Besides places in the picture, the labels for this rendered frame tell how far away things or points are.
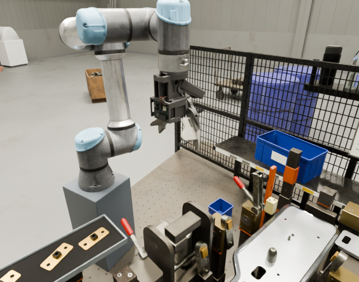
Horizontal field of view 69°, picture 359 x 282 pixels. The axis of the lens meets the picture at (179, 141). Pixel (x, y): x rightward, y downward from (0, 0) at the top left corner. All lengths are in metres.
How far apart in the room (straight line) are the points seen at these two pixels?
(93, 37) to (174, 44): 0.18
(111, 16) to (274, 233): 0.91
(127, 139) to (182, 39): 0.58
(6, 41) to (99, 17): 10.24
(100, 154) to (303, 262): 0.82
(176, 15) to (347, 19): 9.23
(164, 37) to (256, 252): 0.77
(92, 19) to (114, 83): 0.45
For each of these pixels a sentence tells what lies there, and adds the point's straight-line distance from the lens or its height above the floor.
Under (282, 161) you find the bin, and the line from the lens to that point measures 1.40.
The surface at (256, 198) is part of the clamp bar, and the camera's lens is 1.08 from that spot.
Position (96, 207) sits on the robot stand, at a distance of 1.11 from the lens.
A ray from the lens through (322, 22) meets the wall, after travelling 9.78.
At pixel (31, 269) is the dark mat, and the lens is 0.85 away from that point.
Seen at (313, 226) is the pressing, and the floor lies 1.00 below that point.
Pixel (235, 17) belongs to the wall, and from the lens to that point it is 10.40.
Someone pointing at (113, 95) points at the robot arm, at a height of 1.46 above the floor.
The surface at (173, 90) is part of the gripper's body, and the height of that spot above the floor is 1.58.
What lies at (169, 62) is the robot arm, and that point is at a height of 1.65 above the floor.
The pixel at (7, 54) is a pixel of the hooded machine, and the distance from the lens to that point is 10.85.
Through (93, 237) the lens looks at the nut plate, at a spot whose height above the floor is 1.17.
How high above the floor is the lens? 1.76
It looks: 26 degrees down
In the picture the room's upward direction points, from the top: straight up
